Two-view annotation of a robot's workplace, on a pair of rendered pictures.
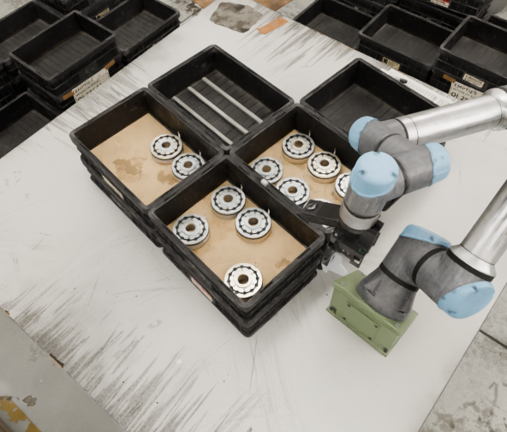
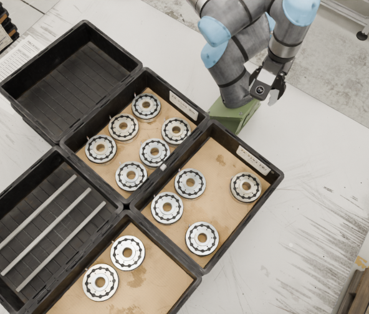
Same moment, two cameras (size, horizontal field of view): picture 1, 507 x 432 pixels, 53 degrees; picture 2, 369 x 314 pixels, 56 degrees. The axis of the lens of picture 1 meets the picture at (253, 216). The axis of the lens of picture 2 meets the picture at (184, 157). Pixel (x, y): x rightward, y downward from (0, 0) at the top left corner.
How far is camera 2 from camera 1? 95 cm
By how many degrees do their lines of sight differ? 43
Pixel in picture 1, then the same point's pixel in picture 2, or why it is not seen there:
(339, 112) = (53, 116)
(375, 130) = (229, 12)
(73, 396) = not seen: outside the picture
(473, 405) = not seen: hidden behind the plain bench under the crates
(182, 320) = (257, 247)
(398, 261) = (234, 68)
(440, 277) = (258, 37)
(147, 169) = (126, 301)
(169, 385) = (309, 249)
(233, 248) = (211, 200)
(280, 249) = (208, 162)
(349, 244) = (288, 65)
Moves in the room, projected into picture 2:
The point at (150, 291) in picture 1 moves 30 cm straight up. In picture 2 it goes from (236, 281) to (258, 278)
